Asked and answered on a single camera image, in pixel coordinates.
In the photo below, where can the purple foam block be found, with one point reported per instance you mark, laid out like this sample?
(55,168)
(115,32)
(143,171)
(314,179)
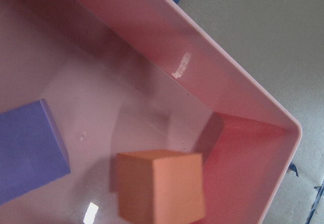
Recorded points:
(33,152)

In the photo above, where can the orange foam block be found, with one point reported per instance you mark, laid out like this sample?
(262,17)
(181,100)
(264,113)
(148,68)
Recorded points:
(160,186)

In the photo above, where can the pink plastic bin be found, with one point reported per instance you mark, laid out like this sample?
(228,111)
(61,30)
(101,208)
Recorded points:
(131,75)

